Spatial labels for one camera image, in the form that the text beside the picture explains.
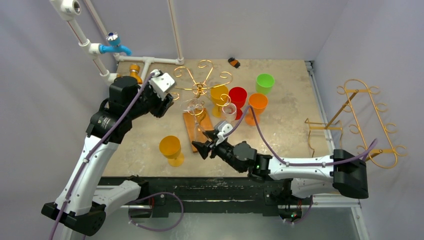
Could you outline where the orange brass tap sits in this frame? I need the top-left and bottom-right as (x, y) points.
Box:
(129, 64), (143, 85)

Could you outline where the yellow plastic goblet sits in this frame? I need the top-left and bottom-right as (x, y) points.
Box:
(210, 85), (229, 118)
(159, 135), (185, 167)

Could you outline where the orange plastic goblet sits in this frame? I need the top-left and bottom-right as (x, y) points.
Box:
(244, 93), (269, 126)

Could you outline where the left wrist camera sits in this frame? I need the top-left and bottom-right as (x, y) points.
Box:
(149, 69), (177, 100)

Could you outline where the yellow plastic goblet front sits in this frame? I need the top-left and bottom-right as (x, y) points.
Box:
(159, 135), (185, 167)

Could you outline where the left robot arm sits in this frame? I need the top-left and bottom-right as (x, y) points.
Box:
(41, 70), (176, 240)

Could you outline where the yellow plastic goblet back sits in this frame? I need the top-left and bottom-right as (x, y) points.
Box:
(210, 85), (229, 118)

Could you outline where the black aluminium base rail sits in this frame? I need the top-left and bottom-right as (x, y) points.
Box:
(67, 177), (362, 220)

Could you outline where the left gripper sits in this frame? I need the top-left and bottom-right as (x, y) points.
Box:
(126, 77), (173, 120)

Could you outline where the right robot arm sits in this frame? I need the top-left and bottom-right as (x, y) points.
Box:
(191, 130), (369, 204)

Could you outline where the gold wall hook rack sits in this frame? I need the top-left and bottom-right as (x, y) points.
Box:
(304, 78), (408, 169)

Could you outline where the red plastic goblet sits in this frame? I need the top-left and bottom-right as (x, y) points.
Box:
(228, 86), (248, 120)

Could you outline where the black orange hex key set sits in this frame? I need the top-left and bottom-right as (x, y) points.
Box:
(227, 57), (241, 69)

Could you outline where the ribbed clear wine glass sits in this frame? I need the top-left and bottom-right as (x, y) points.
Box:
(221, 103), (237, 124)

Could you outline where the green plastic cup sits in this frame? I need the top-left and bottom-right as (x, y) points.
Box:
(255, 73), (275, 95)

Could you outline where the gold wire wine glass rack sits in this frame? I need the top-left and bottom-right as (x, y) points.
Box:
(173, 59), (234, 142)

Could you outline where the blue tap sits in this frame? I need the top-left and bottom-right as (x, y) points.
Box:
(98, 32), (132, 56)

